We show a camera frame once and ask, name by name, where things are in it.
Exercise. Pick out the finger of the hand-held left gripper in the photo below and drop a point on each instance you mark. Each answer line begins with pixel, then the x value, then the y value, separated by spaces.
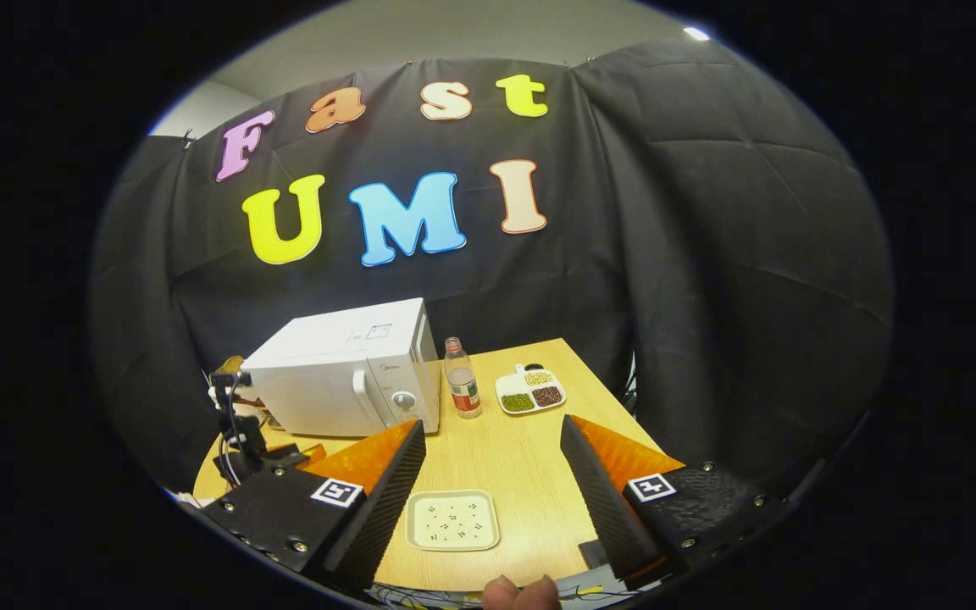
pixel 315 456

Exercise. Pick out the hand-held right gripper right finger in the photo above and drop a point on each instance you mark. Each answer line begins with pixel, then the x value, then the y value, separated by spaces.
pixel 602 508

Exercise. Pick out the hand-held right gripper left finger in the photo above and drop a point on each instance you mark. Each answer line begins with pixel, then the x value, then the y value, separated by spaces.
pixel 382 517

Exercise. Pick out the white microwave oven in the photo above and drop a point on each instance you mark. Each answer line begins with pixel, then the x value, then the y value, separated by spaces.
pixel 335 364

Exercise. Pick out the white toaster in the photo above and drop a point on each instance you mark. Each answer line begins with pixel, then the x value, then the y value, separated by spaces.
pixel 256 402

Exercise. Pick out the square cream plate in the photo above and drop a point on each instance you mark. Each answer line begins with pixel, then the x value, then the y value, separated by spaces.
pixel 452 521

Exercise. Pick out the brown bread slice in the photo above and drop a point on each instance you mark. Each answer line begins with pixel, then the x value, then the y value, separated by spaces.
pixel 231 364

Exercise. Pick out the divided dish of beans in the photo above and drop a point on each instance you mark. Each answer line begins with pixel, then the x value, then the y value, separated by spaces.
pixel 530 390

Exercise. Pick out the clear bottle with red label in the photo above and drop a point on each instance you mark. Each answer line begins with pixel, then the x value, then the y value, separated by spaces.
pixel 463 381

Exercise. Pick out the black backdrop cloth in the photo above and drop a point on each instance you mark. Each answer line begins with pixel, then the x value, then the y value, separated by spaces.
pixel 708 254

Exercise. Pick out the ceiling light panel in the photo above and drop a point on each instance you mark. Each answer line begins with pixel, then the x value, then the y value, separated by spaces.
pixel 695 34

